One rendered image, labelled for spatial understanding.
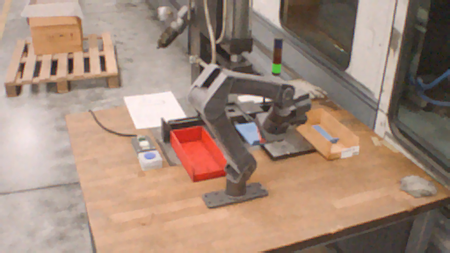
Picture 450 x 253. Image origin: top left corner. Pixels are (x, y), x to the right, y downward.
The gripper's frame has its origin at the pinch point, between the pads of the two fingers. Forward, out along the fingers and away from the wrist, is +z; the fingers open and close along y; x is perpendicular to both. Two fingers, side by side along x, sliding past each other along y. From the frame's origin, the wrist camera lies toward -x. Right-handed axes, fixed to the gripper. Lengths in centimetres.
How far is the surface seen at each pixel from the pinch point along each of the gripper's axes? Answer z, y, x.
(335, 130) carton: 10.7, 4.6, -36.1
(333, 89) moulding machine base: 36, 38, -63
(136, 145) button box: 19.2, 15.6, 36.5
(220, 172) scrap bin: 7.2, -5.3, 14.7
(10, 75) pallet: 236, 221, 89
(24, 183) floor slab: 168, 80, 84
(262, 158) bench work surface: 11.6, -1.1, -3.5
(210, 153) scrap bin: 15.9, 6.3, 12.6
